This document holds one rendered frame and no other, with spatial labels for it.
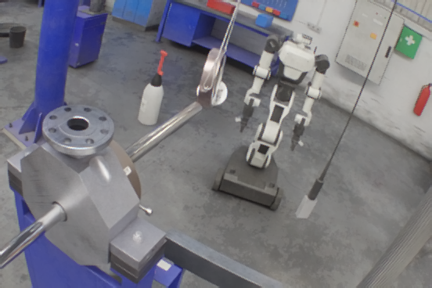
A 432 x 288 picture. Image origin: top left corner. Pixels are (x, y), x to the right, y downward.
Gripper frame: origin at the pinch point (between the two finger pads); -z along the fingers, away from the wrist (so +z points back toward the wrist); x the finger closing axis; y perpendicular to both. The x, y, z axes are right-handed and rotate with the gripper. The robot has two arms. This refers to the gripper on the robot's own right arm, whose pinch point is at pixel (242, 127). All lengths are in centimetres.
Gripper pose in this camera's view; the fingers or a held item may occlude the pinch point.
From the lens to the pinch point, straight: 323.1
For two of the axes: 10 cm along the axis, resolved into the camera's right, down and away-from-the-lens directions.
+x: -1.2, 3.3, -9.4
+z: 3.1, -8.8, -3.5
